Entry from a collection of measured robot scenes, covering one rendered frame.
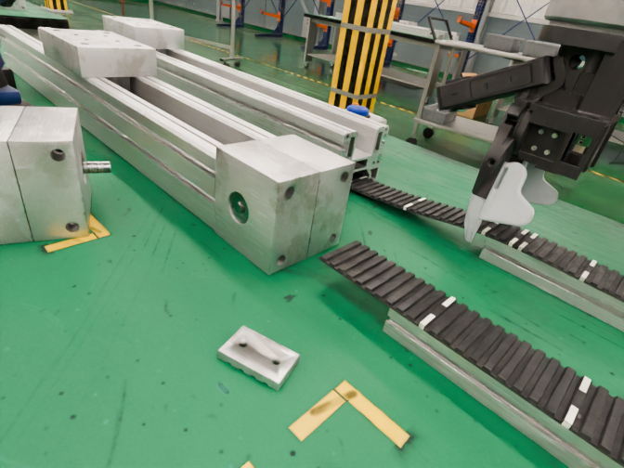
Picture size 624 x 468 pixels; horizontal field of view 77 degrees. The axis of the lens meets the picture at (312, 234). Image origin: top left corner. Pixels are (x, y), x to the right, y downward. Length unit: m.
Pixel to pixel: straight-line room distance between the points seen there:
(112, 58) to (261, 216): 0.40
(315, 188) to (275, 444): 0.21
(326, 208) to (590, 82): 0.25
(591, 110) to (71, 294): 0.46
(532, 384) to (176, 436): 0.22
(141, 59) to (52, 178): 0.33
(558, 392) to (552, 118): 0.23
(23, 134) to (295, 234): 0.24
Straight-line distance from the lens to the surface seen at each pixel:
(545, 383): 0.31
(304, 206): 0.36
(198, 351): 0.30
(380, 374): 0.31
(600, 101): 0.43
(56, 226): 0.43
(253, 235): 0.37
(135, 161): 0.56
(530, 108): 0.42
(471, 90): 0.46
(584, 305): 0.47
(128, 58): 0.68
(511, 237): 0.48
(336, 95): 3.89
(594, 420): 0.31
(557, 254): 0.48
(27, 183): 0.41
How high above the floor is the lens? 1.00
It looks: 31 degrees down
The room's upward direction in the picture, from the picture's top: 9 degrees clockwise
